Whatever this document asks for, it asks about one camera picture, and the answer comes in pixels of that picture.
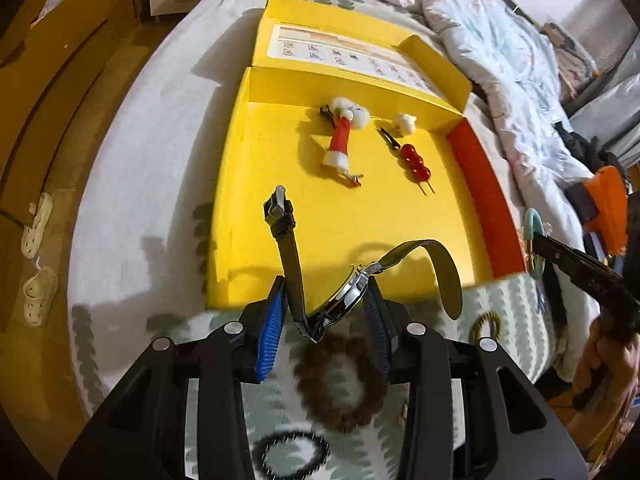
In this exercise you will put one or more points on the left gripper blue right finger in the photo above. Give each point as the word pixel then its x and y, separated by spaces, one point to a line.
pixel 387 321

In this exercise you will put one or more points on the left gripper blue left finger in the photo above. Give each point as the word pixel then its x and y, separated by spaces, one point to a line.
pixel 263 322

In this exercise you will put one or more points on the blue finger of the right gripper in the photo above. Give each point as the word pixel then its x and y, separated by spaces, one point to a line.
pixel 545 249

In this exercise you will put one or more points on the person right hand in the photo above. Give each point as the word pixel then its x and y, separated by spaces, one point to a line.
pixel 621 365

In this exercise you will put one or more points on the orange device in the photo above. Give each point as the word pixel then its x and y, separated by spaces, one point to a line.
pixel 608 193

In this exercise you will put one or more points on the green patterned bed sheet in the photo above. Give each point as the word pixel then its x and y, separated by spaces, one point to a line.
pixel 141 236

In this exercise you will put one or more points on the red candied berry hair clip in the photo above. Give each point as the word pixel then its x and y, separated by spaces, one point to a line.
pixel 410 158

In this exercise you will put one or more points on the yellow cardboard box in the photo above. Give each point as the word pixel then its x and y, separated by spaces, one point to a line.
pixel 305 55

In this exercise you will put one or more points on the white plush hair clip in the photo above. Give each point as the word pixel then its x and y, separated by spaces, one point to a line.
pixel 405 124

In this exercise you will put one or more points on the patterned pillow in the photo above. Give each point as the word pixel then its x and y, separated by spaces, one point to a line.
pixel 577 68

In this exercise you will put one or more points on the santa hat hair clip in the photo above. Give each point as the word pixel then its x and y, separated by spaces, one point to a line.
pixel 345 115

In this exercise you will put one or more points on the white clog slipper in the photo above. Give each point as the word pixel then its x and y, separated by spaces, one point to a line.
pixel 33 235
pixel 39 292

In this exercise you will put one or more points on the white floral duvet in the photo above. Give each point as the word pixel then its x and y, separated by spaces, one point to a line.
pixel 516 68

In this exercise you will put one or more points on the wooden wardrobe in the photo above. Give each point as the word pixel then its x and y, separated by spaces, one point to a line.
pixel 49 60

